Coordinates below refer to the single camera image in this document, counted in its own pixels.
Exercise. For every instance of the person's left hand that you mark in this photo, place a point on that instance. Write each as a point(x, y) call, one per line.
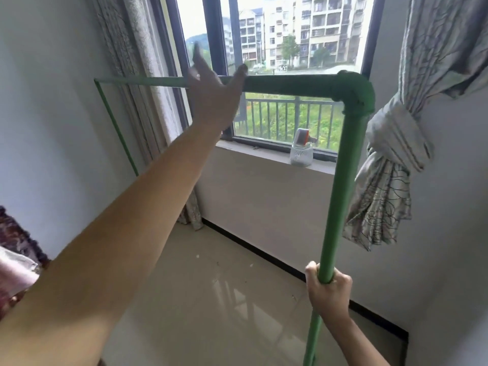
point(213, 102)

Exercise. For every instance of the person's right hand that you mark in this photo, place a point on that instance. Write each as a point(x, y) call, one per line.
point(329, 297)

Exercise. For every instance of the person's right thumb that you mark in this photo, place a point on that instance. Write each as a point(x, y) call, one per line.
point(312, 276)

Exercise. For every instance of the person's left thumb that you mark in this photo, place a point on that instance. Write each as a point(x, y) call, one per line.
point(241, 75)

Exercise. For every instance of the green pipe rack frame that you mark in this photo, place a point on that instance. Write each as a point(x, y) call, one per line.
point(350, 167)

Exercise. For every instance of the person's left forearm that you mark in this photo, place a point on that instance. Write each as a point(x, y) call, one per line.
point(114, 243)

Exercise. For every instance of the person's right forearm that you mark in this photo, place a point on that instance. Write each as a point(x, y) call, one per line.
point(350, 346)

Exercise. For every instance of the black baseboard strip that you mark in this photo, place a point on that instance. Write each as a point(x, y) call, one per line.
point(267, 249)

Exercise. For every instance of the grey balcony railing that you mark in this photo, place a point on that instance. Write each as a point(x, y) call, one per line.
point(289, 98)

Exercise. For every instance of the apartment buildings outside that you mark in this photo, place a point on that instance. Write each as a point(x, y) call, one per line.
point(282, 26)

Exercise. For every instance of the grey window sill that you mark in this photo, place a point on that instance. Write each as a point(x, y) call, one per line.
point(259, 152)

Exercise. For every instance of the glass jar with orange lid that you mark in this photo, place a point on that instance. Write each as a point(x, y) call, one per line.
point(301, 154)

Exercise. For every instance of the grey patterned hanging curtain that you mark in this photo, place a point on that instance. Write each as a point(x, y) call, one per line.
point(125, 53)

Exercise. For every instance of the knotted leaf print curtain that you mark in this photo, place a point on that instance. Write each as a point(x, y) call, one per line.
point(438, 53)

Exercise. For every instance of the dark floral blanket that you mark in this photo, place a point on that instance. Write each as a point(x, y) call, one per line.
point(19, 232)

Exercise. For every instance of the pink white cloth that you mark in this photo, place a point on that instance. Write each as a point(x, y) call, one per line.
point(15, 274)

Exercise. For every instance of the dark window frame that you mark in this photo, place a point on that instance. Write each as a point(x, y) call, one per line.
point(209, 18)

